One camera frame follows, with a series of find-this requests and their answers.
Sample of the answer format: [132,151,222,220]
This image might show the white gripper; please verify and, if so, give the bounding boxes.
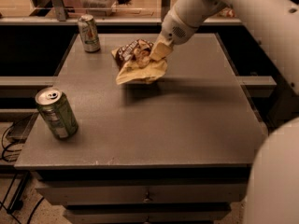
[149,7,197,61]

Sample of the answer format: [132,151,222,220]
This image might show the brown Sea Salt chip bag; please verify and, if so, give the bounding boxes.
[111,39,167,85]

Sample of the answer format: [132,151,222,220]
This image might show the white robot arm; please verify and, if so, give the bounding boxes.
[150,0,299,224]

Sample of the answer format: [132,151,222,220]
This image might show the snack bag behind glass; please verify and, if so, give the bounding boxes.
[218,7,235,18]

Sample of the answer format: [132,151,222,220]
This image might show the white soda can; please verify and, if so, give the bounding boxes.
[78,14,100,52]

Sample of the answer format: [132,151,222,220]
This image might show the green 7up can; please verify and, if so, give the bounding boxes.
[36,87,78,139]

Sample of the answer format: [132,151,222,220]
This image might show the clear plastic box behind glass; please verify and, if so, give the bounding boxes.
[80,0,117,17]

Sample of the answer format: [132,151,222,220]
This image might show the grey drawer cabinet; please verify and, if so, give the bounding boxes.
[14,32,269,224]

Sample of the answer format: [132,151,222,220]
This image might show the upper cabinet drawer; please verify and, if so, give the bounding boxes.
[36,181,247,206]

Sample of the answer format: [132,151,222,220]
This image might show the cabinet drawer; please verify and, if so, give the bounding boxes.
[36,181,247,206]
[64,203,231,224]

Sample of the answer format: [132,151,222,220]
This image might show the dark power adapter box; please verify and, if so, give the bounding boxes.
[6,112,38,143]

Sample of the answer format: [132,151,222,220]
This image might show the lower cabinet drawer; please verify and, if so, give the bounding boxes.
[64,203,231,224]

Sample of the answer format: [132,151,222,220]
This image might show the black cables on left floor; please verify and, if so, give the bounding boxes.
[0,114,45,224]

